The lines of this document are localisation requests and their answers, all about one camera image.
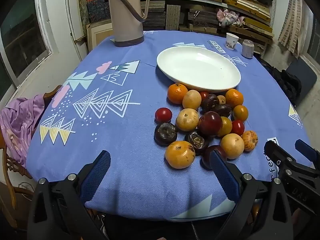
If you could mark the white leaning plank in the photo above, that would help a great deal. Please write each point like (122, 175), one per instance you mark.
(75, 22)

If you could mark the white picture frame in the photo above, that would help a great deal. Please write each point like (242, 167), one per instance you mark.
(100, 36)

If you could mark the red cherry tomato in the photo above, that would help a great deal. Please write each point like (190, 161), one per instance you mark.
(204, 95)
(238, 128)
(163, 115)

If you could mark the beige mosaic tile strips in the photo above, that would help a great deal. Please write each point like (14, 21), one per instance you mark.
(291, 22)

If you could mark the wooden chair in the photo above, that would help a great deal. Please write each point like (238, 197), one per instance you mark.
(51, 93)

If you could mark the window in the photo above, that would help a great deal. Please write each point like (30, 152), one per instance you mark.
(20, 30)

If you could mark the purple cloth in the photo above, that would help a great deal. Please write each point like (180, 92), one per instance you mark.
(20, 125)

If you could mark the dark brown water chestnut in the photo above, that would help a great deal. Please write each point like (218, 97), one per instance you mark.
(210, 102)
(197, 142)
(223, 110)
(165, 134)

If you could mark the small tan longan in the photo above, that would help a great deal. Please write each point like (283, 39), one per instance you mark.
(221, 99)

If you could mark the beige thermos flask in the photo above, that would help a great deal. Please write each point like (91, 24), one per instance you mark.
(126, 17)

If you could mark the dark blue seat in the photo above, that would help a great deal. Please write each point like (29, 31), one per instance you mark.
(306, 75)

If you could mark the printed paper cup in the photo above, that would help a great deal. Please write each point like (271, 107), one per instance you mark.
(232, 41)

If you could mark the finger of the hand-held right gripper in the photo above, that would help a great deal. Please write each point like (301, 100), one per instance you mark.
(307, 151)
(275, 150)

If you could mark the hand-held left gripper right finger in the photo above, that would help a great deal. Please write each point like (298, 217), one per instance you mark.
(225, 177)

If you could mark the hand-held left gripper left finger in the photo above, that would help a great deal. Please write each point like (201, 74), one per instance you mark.
(96, 177)

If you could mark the pink floral cloth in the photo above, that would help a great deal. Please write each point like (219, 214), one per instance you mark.
(228, 17)

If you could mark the blue printed tablecloth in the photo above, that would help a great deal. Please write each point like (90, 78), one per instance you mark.
(112, 135)

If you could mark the black bag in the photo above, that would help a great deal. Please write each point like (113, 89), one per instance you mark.
(287, 82)

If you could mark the yellow orange tomato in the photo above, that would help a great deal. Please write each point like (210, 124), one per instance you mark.
(226, 127)
(240, 113)

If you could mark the stacks of sample boards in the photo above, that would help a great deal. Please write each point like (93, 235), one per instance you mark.
(200, 17)

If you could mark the dark red plum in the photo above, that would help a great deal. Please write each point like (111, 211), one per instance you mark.
(210, 123)
(206, 158)

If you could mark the white oval plate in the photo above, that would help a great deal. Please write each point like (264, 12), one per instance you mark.
(198, 67)

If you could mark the grey drink can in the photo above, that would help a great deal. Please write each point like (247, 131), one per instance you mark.
(247, 49)

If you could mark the tangerine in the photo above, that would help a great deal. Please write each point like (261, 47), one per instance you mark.
(235, 98)
(177, 94)

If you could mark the brown speckled orange persimmon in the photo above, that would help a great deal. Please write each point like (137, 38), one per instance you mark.
(250, 140)

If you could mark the tan asian pear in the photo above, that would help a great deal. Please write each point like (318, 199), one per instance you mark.
(187, 120)
(232, 146)
(191, 100)

